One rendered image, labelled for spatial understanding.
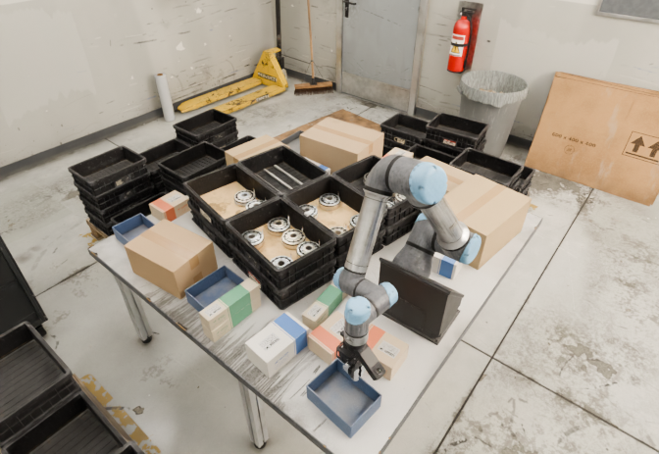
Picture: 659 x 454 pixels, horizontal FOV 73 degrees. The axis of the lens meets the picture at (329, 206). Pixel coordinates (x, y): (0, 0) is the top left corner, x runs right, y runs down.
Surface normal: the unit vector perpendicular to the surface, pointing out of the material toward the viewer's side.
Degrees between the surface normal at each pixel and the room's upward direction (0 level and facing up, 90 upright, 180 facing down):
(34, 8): 90
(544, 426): 0
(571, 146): 75
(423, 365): 0
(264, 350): 0
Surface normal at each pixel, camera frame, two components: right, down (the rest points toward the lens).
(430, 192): 0.60, 0.22
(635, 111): -0.62, 0.33
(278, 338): 0.00, -0.81
